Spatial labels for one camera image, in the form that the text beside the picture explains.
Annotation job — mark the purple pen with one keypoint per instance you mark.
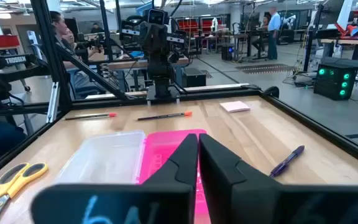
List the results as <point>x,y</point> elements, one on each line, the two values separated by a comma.
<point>286,161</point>

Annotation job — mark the black upright pole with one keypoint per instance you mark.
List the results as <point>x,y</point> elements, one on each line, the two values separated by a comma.
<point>312,37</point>

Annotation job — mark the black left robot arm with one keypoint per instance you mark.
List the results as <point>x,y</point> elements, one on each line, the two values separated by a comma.
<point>162,77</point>

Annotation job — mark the clear pencil box pink lid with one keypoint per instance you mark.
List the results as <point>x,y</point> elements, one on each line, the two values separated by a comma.
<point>110,158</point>

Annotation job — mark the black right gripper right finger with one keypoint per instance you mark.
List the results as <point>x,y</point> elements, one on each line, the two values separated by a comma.
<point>228,180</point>

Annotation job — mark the black box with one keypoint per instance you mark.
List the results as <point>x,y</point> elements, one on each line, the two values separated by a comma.
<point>194,77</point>

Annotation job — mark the pink sticky note pad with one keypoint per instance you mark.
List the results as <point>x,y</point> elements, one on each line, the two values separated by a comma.
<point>235,106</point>

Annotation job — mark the black Trossen-labelled robot arm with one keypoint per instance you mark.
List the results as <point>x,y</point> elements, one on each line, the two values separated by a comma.
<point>14,60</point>

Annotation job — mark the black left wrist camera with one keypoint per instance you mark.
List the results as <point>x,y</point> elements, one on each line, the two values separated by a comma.
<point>158,17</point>

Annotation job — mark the black aluminium table frame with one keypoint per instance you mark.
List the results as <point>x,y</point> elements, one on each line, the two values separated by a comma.
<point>197,93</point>

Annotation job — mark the person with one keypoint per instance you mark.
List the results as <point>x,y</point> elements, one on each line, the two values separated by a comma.
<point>273,31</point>
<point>82,77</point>
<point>261,34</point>
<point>97,28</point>
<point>70,37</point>

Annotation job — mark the wooden work table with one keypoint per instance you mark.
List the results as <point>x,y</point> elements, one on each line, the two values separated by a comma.
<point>129,64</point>

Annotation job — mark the red shelving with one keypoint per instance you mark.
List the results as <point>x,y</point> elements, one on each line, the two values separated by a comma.
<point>197,25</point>

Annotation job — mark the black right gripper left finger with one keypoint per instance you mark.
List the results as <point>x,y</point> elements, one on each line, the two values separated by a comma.
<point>172,174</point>

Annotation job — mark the wooden table red items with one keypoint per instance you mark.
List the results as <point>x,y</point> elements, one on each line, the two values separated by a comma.
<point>353,40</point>

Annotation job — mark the dark pencil red eraser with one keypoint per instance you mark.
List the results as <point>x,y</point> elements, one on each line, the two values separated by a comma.
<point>89,116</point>
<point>163,116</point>

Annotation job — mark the silver corner bracket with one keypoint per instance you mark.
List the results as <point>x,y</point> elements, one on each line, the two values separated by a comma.
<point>53,102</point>

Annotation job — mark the black computer tower green lights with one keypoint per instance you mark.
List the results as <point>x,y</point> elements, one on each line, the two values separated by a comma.
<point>334,82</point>

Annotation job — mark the red storage bin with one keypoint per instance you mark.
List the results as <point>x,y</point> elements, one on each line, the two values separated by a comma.
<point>3,40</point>

